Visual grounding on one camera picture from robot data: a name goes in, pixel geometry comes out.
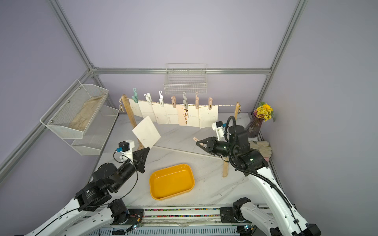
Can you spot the pink lettered postcard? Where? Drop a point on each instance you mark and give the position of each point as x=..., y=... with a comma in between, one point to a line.
x=182, y=115

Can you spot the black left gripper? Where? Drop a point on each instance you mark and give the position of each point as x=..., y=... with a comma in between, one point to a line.
x=139, y=160

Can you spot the white mesh upper shelf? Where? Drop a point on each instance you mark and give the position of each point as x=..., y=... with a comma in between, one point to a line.
x=61, y=114

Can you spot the white mesh lower shelf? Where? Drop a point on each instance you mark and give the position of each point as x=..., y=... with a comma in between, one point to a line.
x=97, y=134

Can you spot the white hooked clothespin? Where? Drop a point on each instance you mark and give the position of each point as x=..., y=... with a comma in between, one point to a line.
x=161, y=101

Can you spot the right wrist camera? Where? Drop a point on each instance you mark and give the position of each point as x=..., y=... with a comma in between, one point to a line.
x=218, y=127

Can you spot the wooden clothesline rack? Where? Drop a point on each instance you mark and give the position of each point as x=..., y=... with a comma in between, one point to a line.
x=179, y=136

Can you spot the dark purple vase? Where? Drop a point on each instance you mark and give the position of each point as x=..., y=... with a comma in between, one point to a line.
x=253, y=128

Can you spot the white mesh shelf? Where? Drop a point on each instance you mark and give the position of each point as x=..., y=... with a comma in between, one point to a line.
x=97, y=134
x=61, y=114

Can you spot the aluminium cage frame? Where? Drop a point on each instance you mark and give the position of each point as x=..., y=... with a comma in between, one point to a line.
x=7, y=167

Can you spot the green plastic clothespin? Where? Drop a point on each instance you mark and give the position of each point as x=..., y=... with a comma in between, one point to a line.
x=135, y=96

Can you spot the beige work gloves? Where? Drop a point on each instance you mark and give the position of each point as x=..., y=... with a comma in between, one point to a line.
x=263, y=148

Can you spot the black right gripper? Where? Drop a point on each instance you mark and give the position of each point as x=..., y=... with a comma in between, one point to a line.
x=212, y=145

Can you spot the beige cloth in shelf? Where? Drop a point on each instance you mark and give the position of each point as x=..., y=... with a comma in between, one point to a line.
x=82, y=119

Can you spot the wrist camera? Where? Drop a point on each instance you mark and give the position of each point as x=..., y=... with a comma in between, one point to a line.
x=218, y=127
x=124, y=151

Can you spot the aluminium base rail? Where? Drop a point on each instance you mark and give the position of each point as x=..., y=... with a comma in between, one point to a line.
x=189, y=221

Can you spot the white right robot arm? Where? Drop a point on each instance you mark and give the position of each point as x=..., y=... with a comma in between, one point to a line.
x=232, y=141

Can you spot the yellow plastic tray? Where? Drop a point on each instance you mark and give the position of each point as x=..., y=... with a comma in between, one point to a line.
x=171, y=182

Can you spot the white plastic clothespin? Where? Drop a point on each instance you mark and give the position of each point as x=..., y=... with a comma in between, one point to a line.
x=148, y=98

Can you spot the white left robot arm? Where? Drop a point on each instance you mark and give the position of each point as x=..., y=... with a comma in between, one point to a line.
x=93, y=207

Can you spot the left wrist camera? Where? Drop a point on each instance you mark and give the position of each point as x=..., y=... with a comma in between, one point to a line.
x=124, y=151

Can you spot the grey plastic clothespin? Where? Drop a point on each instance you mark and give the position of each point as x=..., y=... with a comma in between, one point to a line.
x=185, y=101

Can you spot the pink wooden clothespin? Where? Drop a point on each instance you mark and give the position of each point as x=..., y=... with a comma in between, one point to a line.
x=173, y=101

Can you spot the white wire wall basket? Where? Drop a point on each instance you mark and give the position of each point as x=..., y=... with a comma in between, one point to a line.
x=188, y=78

